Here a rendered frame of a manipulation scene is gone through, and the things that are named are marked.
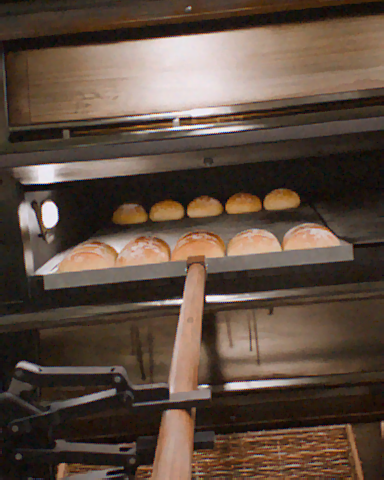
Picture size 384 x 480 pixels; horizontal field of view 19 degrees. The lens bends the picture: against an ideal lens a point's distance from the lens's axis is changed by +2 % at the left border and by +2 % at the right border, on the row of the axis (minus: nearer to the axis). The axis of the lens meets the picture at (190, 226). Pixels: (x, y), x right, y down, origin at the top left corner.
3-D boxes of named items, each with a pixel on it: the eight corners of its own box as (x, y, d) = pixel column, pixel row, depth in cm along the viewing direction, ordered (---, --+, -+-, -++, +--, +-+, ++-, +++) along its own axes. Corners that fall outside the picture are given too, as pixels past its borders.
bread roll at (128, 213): (112, 226, 311) (109, 206, 310) (113, 223, 317) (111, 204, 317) (148, 222, 311) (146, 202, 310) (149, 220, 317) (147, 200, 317)
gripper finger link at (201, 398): (134, 404, 106) (134, 396, 106) (211, 397, 105) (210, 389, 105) (132, 414, 103) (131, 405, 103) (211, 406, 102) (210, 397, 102)
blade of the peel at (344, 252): (353, 260, 203) (352, 244, 203) (44, 289, 205) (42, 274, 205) (332, 236, 239) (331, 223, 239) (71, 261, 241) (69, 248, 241)
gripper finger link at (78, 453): (12, 447, 103) (11, 462, 103) (139, 457, 103) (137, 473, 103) (19, 434, 107) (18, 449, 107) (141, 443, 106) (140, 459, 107)
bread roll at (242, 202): (226, 215, 309) (224, 195, 308) (225, 213, 315) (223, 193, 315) (263, 211, 309) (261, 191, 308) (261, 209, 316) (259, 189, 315)
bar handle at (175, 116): (11, 157, 208) (13, 158, 210) (194, 140, 207) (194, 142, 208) (9, 125, 209) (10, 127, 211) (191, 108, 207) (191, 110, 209)
